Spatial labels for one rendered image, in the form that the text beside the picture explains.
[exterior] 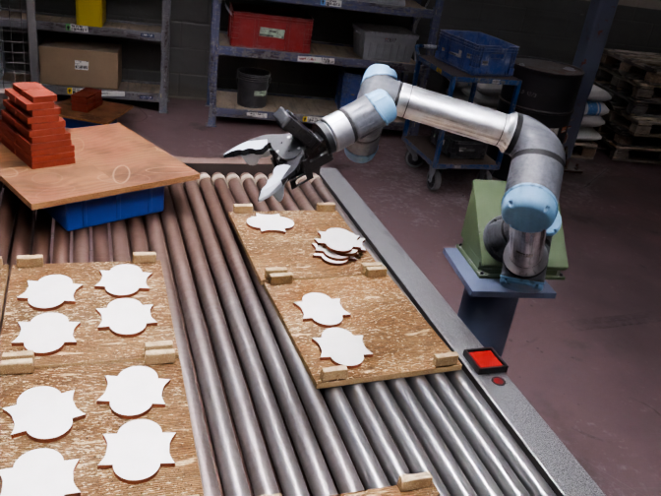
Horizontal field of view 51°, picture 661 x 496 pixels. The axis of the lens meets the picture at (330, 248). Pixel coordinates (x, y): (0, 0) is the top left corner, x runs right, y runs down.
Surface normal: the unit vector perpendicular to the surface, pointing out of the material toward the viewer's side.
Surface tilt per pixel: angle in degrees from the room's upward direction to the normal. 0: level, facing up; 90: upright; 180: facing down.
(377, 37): 96
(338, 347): 0
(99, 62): 90
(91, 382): 0
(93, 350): 0
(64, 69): 90
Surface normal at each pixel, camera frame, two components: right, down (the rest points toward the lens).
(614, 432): 0.13, -0.88
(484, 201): 0.22, -0.29
